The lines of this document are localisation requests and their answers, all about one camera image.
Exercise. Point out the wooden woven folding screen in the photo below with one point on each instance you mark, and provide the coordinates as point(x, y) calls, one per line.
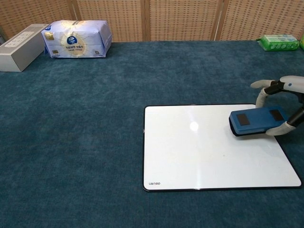
point(178, 19)

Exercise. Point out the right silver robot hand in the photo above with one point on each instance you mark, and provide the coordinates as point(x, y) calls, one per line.
point(295, 83)

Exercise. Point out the blue carpet table cover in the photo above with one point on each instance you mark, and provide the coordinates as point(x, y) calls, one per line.
point(71, 118)

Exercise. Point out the white purple tissue pack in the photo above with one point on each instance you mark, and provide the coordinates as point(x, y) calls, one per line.
point(76, 40)

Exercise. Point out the green wet wipes pack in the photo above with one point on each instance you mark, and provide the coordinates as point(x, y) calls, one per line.
point(279, 44)

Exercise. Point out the blue board eraser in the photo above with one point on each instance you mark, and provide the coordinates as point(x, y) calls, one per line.
point(259, 120)

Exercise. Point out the long grey power strip box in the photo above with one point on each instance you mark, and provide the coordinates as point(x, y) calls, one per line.
point(19, 52)

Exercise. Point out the white board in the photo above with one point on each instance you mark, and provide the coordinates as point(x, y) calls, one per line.
point(202, 154)

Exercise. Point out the green open tissue pack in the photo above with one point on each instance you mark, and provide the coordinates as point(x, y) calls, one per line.
point(302, 42)

